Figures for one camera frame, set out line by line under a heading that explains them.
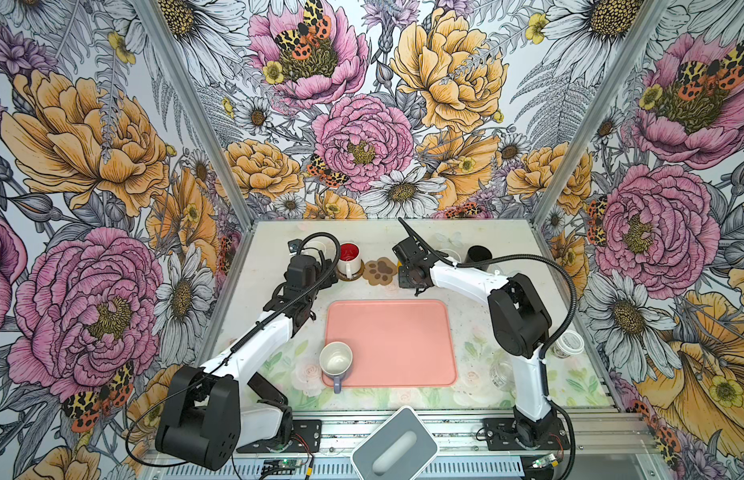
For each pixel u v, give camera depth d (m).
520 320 0.53
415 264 0.75
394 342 0.92
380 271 1.06
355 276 1.05
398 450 0.72
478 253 0.99
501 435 0.74
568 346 0.83
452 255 1.00
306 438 0.74
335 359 0.85
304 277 0.65
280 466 0.71
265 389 0.81
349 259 1.01
